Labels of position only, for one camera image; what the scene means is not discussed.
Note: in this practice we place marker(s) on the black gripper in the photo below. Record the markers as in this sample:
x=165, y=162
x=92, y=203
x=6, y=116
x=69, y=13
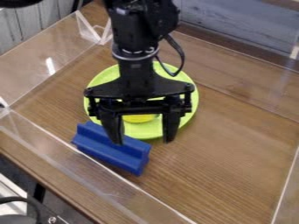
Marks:
x=139, y=92

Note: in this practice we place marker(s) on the blue plastic block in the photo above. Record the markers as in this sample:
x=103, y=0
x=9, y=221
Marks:
x=129, y=156

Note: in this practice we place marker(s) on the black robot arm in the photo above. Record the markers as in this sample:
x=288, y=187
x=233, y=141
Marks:
x=141, y=23

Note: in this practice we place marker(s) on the green plate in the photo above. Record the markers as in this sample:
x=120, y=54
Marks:
x=148, y=130

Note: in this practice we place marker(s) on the yellow toy banana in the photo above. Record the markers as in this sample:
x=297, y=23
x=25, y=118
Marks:
x=139, y=118

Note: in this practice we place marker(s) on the black device with screw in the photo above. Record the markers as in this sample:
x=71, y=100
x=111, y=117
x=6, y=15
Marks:
x=44, y=215

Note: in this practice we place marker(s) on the clear acrylic corner bracket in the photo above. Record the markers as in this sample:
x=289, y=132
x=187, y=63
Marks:
x=95, y=33

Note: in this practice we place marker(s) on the clear acrylic enclosure wall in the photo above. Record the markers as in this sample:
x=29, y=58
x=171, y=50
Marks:
x=219, y=175

